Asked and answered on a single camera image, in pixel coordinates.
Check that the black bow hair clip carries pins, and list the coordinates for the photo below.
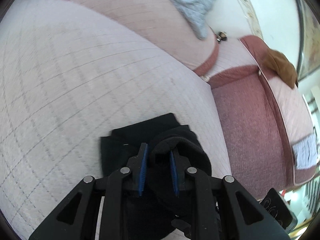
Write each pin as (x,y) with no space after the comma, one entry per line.
(221,36)

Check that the black pants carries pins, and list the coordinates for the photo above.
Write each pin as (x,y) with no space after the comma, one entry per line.
(150,214)

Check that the brown cloth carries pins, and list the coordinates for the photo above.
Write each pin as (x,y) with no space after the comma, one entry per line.
(278,62)

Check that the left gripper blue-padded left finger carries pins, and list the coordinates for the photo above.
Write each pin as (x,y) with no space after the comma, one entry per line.
(137,165)

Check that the light blue folded cloth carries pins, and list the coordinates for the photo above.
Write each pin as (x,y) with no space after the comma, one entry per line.
(305,152)

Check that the pink quilted bolster cushion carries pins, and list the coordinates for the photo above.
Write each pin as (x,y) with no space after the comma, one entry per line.
(160,22)

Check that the red upholstered bed frame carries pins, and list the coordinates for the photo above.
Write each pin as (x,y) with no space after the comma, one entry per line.
(261,118)

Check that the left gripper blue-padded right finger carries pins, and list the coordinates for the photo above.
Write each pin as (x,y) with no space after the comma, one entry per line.
(178,166)

